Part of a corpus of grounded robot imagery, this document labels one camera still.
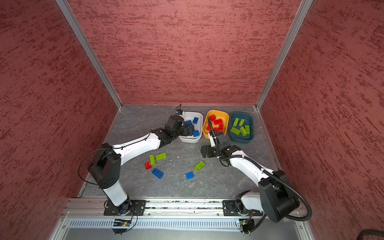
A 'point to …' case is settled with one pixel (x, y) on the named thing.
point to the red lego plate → (218, 121)
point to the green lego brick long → (161, 156)
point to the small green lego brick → (241, 122)
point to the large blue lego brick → (157, 173)
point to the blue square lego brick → (189, 175)
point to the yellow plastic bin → (219, 114)
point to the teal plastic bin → (240, 139)
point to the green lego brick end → (247, 129)
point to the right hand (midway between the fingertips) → (207, 152)
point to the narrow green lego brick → (152, 160)
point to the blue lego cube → (196, 133)
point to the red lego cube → (208, 127)
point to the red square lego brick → (212, 117)
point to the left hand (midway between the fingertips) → (187, 128)
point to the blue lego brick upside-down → (195, 120)
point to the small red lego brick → (148, 165)
